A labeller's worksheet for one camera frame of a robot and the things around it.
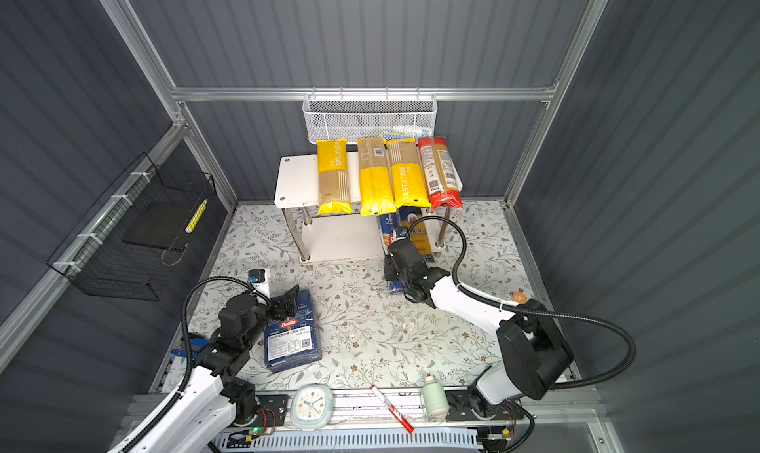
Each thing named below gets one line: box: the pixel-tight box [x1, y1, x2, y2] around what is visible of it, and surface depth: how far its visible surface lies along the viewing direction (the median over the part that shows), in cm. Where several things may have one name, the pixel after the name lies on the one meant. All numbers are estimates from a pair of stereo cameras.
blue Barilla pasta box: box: [263, 288, 323, 374], surface depth 80 cm
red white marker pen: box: [369, 384, 415, 435], surface depth 74 cm
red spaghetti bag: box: [417, 137, 464, 211], surface depth 77 cm
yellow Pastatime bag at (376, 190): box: [356, 137, 397, 217], surface depth 77 cm
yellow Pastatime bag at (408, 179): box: [385, 137, 432, 210], surface depth 79 cm
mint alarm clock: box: [289, 383, 335, 430], surface depth 74 cm
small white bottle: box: [422, 372, 450, 423], surface depth 71 cm
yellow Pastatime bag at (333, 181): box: [316, 138, 354, 216], surface depth 79 cm
